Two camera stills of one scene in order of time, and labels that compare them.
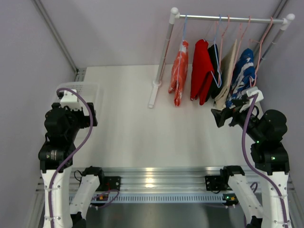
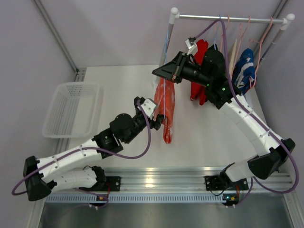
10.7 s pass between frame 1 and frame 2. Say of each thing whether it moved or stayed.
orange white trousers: moved
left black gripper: moved
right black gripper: moved
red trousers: stayed
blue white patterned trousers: stayed
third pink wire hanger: stayed
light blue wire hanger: moved
